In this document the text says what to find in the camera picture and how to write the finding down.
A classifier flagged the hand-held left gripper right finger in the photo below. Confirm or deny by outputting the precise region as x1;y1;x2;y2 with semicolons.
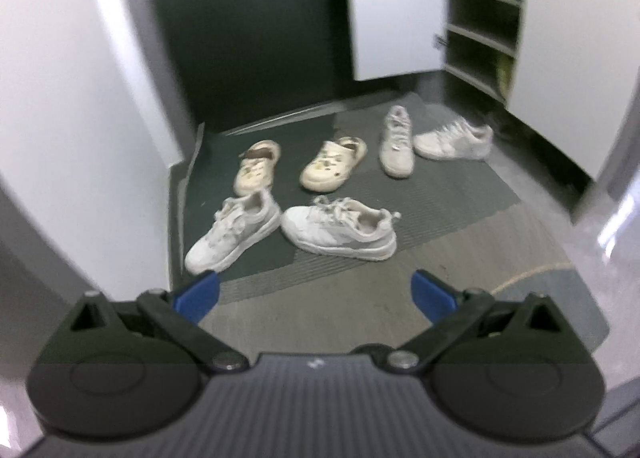
379;268;572;374

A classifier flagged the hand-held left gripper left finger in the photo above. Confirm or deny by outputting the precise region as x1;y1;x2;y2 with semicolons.
68;269;251;374

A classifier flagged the dark green door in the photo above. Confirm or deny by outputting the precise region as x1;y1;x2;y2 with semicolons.
136;0;357;140

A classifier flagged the shoe cabinet with shelves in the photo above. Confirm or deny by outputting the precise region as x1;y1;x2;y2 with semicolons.
442;0;531;105

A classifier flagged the cream clog with charms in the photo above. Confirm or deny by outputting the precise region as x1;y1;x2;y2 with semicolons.
299;135;369;192

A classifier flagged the white mesh sneaker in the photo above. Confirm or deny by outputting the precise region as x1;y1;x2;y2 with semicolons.
280;195;403;263
183;189;282;275

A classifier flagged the yellow-green item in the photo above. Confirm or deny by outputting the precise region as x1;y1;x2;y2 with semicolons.
496;55;514;92

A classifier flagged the cream clog with brown strap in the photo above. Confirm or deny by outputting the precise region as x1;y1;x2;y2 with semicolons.
233;139;282;198

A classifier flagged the green and grey floor mat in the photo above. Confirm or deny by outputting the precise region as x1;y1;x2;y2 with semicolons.
169;90;612;359

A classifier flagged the white perforated leather sneaker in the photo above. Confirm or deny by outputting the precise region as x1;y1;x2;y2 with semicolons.
378;105;416;180
413;117;495;162

